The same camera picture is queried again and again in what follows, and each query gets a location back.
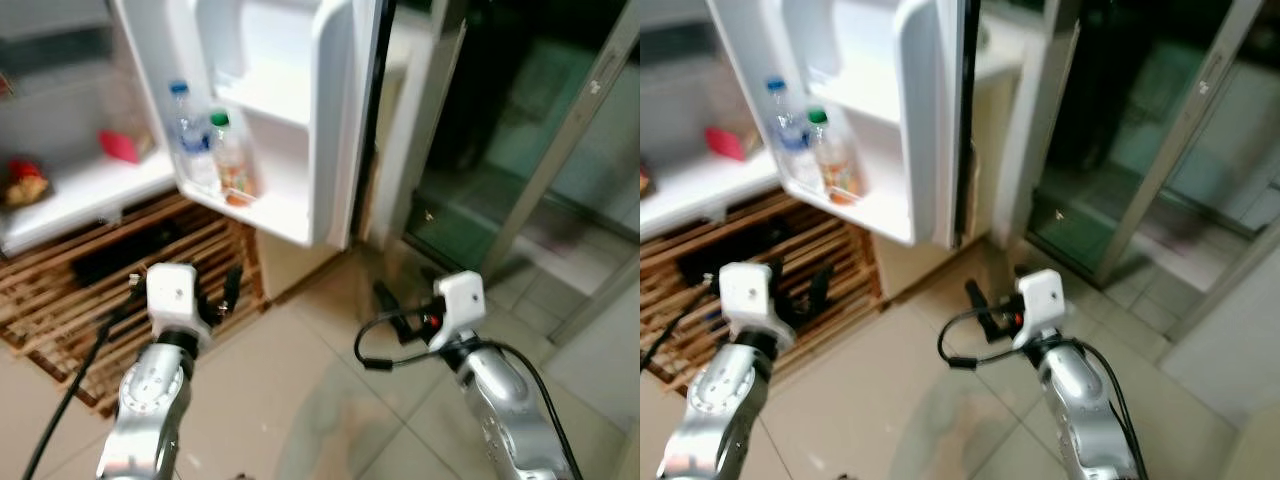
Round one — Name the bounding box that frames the pink box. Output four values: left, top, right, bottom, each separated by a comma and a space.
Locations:
704, 125, 751, 162
97, 128, 144, 165

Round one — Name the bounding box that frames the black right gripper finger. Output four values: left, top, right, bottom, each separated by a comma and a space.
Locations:
372, 279, 407, 342
964, 277, 997, 337

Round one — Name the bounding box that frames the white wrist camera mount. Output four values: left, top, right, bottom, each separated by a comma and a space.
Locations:
427, 270, 488, 352
145, 263, 214, 350
1012, 268, 1068, 350
718, 262, 797, 353

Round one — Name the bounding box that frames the green cap drink bottle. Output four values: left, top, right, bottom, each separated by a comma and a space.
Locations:
807, 107, 864, 205
209, 110, 260, 207

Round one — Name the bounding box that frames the wooden wine rack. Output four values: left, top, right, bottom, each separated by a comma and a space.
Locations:
0, 193, 267, 417
640, 188, 885, 397

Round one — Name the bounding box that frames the white fridge door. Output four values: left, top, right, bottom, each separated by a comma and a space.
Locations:
110, 0, 394, 250
705, 0, 982, 248

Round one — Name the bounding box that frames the blue cap water bottle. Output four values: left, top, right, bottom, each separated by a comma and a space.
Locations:
167, 80, 222, 197
764, 76, 819, 193

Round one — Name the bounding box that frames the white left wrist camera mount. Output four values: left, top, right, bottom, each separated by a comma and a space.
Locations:
145, 263, 214, 350
718, 262, 797, 353

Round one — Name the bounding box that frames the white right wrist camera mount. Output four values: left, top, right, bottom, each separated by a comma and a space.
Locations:
1012, 268, 1068, 350
427, 270, 488, 352

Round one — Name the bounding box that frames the glass sliding door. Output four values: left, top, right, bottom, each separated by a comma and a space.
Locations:
399, 0, 641, 287
1018, 0, 1280, 287

